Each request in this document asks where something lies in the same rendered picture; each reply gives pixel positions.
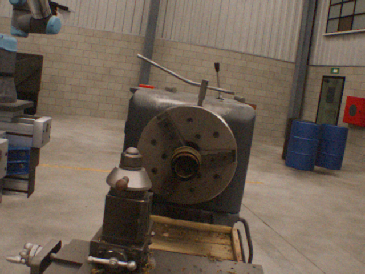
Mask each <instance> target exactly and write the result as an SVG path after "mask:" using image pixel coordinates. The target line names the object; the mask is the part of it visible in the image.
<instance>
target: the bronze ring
mask: <svg viewBox="0 0 365 274"><path fill-rule="evenodd" d="M183 159H186V160H190V161H191V162H192V163H193V165H192V166H191V167H188V168H184V167H182V166H180V165H179V161H180V160H183ZM169 163H170V167H171V171H172V173H173V175H174V176H175V177H176V179H178V180H181V181H190V180H192V179H193V178H194V177H195V176H196V175H197V173H198V172H199V170H200V169H201V166H202V158H201V155H200V154H199V153H198V151H197V150H195V149H194V148H192V147H187V146H183V147H179V148H178V149H175V150H174V152H173V153H172V154H171V157H170V161H169Z"/></svg>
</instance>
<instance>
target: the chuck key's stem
mask: <svg viewBox="0 0 365 274"><path fill-rule="evenodd" d="M208 83H209V81H208V80H205V79H202V81H201V86H200V90H199V93H198V104H197V106H199V107H202V103H203V100H204V99H205V96H206V91H207V85H208Z"/></svg>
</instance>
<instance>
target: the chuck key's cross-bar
mask: <svg viewBox="0 0 365 274"><path fill-rule="evenodd" d="M137 58H139V59H141V60H142V61H145V62H148V63H150V64H152V65H154V66H156V67H157V68H159V69H161V70H163V71H164V72H166V73H168V74H170V75H171V76H173V77H175V78H178V79H179V80H181V81H183V82H185V83H187V84H190V85H193V86H197V87H200V86H201V84H200V83H196V82H192V81H190V80H187V79H185V78H183V77H182V76H180V75H178V74H175V73H174V72H173V71H171V70H169V69H168V68H166V67H164V66H161V65H160V64H158V63H156V62H154V61H152V60H150V59H148V58H146V57H145V56H143V55H139V54H137ZM207 89H208V90H213V91H218V92H223V93H226V94H230V95H235V93H236V92H235V91H229V90H225V89H222V88H217V87H214V86H210V85H207Z"/></svg>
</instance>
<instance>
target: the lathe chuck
mask: <svg viewBox="0 0 365 274"><path fill-rule="evenodd" d="M165 112H168V114H169V115H170V117H171V119H172V121H173V122H174V124H175V126H176V127H177V128H178V129H179V132H180V134H181V135H182V137H183V138H184V141H185V142H191V143H194V144H195V145H197V146H198V148H199V149H201V150H236V161H235V162H232V164H218V165H217V166H207V168H201V169H200V170H199V172H198V173H197V175H196V176H195V177H194V178H193V179H192V180H190V181H182V182H181V183H180V185H179V186H178V188H177V189H176V190H175V192H174V193H173V196H172V197H171V199H169V202H172V203H176V204H183V205H192V204H199V203H203V202H207V201H208V200H211V198H213V197H215V196H216V195H218V194H220V193H221V192H222V191H223V190H224V189H225V188H226V187H227V185H228V184H229V182H230V180H231V179H232V178H233V176H234V173H235V171H236V166H237V145H236V140H235V138H234V135H233V133H232V131H231V129H230V127H229V126H228V124H227V122H225V121H224V120H223V118H222V117H221V116H219V114H218V113H216V112H214V111H212V110H210V109H208V108H206V107H203V106H202V107H199V106H197V104H178V105H175V106H173V107H170V108H168V109H166V110H164V111H162V112H161V113H159V114H157V115H156V116H155V117H154V118H153V119H152V120H151V121H150V122H149V123H148V124H147V125H146V127H145V128H144V131H143V132H142V134H141V135H140V137H139V142H138V145H137V150H138V152H139V154H141V155H142V156H143V164H142V167H143V168H145V171H146V172H147V174H148V177H149V179H150V181H151V183H152V187H151V190H152V191H153V192H154V193H156V194H157V195H158V194H159V192H160V190H161V188H162V187H163V185H164V184H165V182H166V181H167V178H168V176H169V174H170V173H171V167H170V163H169V161H170V157H171V154H172V150H171V149H170V147H169V144H168V142H167V140H166V138H164V136H165V135H164V134H163V132H162V131H161V128H160V127H159V125H158V124H157V123H158V122H159V121H158V120H157V117H158V116H160V115H161V114H163V113H165Z"/></svg>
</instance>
